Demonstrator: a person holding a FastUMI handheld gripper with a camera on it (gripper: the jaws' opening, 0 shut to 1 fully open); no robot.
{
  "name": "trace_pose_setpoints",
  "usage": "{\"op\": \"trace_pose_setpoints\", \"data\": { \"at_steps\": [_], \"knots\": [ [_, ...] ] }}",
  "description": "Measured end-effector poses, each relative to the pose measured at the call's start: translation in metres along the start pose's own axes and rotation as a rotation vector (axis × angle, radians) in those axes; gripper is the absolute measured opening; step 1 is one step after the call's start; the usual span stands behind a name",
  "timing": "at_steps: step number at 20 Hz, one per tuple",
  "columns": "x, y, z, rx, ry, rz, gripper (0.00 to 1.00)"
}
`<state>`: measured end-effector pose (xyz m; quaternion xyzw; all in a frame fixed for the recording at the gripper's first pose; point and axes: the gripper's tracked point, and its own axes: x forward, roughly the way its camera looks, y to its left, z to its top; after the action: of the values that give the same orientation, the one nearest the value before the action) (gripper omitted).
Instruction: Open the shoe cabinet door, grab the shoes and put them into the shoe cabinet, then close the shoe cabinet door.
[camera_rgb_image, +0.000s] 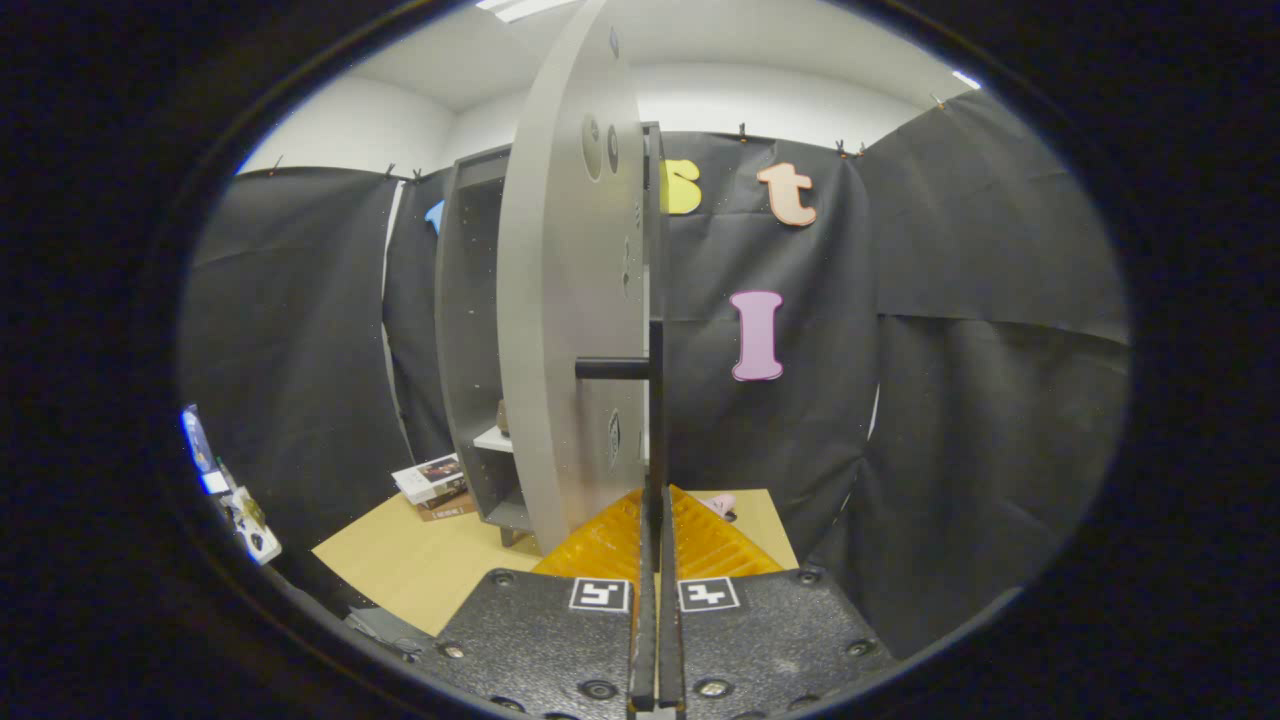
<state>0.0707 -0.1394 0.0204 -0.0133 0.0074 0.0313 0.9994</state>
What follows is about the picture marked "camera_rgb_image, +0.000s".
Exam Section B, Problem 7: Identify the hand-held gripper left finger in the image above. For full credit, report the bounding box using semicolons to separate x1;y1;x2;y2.
425;487;661;719

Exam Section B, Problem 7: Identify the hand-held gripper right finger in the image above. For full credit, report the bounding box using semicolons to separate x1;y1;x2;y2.
655;485;896;719

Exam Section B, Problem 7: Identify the grey shoe cabinet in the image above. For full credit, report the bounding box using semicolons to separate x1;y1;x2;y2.
435;122;663;549

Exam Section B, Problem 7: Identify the brown book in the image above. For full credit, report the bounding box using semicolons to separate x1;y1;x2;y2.
415;488;477;523

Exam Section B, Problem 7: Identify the white printed package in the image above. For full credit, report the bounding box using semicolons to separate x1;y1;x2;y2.
222;487;283;566

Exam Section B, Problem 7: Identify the black backdrop cloth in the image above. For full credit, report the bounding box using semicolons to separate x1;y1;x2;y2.
180;90;1131;661

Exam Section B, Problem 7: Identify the blue and white object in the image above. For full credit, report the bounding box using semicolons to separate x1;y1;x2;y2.
182;405;229;496

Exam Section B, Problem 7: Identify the long ceiling light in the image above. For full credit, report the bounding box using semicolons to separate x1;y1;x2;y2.
475;0;581;23

